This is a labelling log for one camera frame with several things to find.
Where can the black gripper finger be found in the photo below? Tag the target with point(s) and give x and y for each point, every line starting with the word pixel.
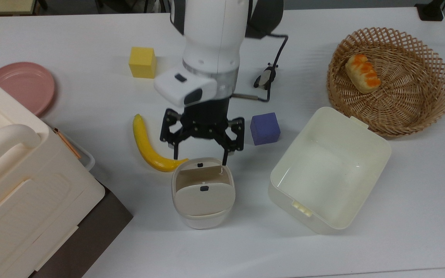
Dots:
pixel 170 129
pixel 235 135

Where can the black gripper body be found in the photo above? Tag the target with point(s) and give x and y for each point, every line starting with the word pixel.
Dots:
pixel 207 117

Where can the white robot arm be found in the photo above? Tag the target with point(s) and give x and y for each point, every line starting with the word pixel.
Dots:
pixel 211 42

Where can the cream trash can with lid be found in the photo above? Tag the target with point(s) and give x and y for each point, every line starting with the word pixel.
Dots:
pixel 203 197

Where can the purple foam cube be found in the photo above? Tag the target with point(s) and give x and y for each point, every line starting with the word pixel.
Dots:
pixel 265 129

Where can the yellow plastic banana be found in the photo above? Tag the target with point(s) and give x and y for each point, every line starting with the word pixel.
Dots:
pixel 145 148

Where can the panda toy figure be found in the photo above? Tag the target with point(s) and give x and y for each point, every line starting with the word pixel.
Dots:
pixel 263 79

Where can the yellow foam cube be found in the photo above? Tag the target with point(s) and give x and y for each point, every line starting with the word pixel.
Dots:
pixel 142 62

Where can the white square plastic container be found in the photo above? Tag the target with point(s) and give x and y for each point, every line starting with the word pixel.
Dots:
pixel 330 170

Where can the orange glazed bread loaf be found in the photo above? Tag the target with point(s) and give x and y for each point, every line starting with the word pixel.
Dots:
pixel 362 73

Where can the pink plate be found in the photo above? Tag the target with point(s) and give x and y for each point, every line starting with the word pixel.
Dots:
pixel 23 87

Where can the cream plastic storage cabinet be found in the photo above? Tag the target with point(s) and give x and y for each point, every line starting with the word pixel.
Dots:
pixel 21 193

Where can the woven wicker basket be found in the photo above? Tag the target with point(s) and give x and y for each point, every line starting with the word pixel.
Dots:
pixel 408 96

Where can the wooden desk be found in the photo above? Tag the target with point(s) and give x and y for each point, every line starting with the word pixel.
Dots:
pixel 2 5

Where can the black table clamp base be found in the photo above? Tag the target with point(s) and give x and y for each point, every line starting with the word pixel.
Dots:
pixel 431 11

